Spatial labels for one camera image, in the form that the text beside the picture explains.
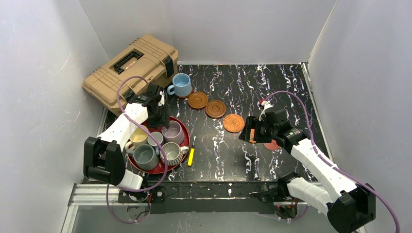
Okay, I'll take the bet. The dark grey mug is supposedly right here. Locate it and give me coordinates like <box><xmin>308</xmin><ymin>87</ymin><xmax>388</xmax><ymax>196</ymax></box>
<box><xmin>133</xmin><ymin>144</ymin><xmax>159</xmax><ymax>171</ymax></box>

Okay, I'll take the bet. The woven rattan coaster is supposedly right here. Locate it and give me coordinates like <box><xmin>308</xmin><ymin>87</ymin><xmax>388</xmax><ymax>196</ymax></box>
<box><xmin>249</xmin><ymin>129</ymin><xmax>256</xmax><ymax>143</ymax></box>
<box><xmin>223</xmin><ymin>114</ymin><xmax>245</xmax><ymax>133</ymax></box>

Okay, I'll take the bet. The red apple coaster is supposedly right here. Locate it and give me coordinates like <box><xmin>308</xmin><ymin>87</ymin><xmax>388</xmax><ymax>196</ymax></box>
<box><xmin>263</xmin><ymin>140</ymin><xmax>279</xmax><ymax>150</ymax></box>

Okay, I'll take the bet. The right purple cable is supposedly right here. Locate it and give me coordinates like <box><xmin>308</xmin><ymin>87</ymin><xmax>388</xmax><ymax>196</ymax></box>
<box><xmin>264</xmin><ymin>90</ymin><xmax>401</xmax><ymax>233</ymax></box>

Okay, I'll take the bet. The small white grey mug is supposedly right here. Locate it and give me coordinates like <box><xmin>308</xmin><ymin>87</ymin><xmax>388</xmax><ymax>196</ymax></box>
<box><xmin>147</xmin><ymin>132</ymin><xmax>164</xmax><ymax>155</ymax></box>

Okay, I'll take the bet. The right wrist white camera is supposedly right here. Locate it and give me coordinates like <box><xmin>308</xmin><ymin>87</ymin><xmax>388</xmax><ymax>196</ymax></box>
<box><xmin>259</xmin><ymin>100</ymin><xmax>273</xmax><ymax>121</ymax></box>

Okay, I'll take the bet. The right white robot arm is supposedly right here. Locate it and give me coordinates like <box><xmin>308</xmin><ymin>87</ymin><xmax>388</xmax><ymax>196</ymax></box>
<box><xmin>239</xmin><ymin>107</ymin><xmax>376</xmax><ymax>233</ymax></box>

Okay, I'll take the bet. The tan plastic toolbox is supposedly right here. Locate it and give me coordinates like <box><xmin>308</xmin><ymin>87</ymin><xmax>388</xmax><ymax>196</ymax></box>
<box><xmin>82</xmin><ymin>34</ymin><xmax>178</xmax><ymax>116</ymax></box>

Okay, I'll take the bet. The wrist white camera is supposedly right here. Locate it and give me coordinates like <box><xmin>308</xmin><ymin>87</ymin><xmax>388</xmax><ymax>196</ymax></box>
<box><xmin>259</xmin><ymin>100</ymin><xmax>273</xmax><ymax>121</ymax></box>
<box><xmin>157</xmin><ymin>91</ymin><xmax>167</xmax><ymax>107</ymax></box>

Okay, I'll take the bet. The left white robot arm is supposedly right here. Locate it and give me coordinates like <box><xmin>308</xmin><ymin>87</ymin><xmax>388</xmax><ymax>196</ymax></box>
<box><xmin>83</xmin><ymin>84</ymin><xmax>170</xmax><ymax>192</ymax></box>

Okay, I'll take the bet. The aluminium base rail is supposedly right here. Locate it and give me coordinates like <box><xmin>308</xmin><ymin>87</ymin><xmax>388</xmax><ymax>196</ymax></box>
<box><xmin>61</xmin><ymin>182</ymin><xmax>368</xmax><ymax>233</ymax></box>

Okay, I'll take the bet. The yellow handled screwdriver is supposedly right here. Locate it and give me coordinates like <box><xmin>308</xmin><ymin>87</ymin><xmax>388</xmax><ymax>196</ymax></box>
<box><xmin>188</xmin><ymin>136</ymin><xmax>196</xmax><ymax>166</ymax></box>

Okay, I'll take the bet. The brown wooden coaster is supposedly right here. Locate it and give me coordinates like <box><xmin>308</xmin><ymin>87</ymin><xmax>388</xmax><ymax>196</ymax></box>
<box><xmin>175</xmin><ymin>91</ymin><xmax>193</xmax><ymax>99</ymax></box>
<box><xmin>205</xmin><ymin>100</ymin><xmax>226</xmax><ymax>118</ymax></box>
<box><xmin>188</xmin><ymin>92</ymin><xmax>208</xmax><ymax>109</ymax></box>

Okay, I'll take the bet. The lilac mug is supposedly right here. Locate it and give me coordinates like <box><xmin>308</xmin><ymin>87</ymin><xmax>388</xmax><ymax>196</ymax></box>
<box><xmin>161</xmin><ymin>120</ymin><xmax>184</xmax><ymax>145</ymax></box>

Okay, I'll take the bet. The ribbed beige mug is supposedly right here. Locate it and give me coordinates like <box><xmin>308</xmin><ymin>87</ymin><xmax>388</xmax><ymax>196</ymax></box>
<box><xmin>160</xmin><ymin>142</ymin><xmax>189</xmax><ymax>166</ymax></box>

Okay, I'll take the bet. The light blue mug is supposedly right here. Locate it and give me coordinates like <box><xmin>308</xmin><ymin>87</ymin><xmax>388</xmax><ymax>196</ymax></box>
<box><xmin>167</xmin><ymin>73</ymin><xmax>193</xmax><ymax>96</ymax></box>

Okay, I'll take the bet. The cream yellow mug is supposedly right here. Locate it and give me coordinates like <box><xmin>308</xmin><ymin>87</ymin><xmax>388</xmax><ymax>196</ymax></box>
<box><xmin>124</xmin><ymin>127</ymin><xmax>148</xmax><ymax>154</ymax></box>

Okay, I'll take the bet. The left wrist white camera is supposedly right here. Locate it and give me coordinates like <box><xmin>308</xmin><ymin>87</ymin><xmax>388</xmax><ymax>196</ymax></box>
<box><xmin>157</xmin><ymin>91</ymin><xmax>167</xmax><ymax>107</ymax></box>

